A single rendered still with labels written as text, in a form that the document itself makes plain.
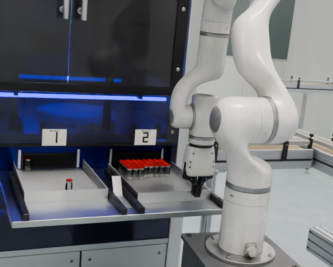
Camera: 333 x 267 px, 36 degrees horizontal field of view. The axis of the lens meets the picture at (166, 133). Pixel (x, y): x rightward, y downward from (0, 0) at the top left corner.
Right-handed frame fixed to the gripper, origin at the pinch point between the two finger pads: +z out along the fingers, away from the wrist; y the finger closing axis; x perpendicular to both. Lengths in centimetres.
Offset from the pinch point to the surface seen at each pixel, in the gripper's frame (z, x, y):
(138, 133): -12.2, -32.4, 10.0
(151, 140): -9.5, -32.4, 4.2
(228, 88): 18, -493, -286
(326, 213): 87, -181, -216
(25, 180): 3, -28, 51
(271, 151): -2, -44, -58
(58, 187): 3.4, -19.1, 41.5
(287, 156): 0, -44, -66
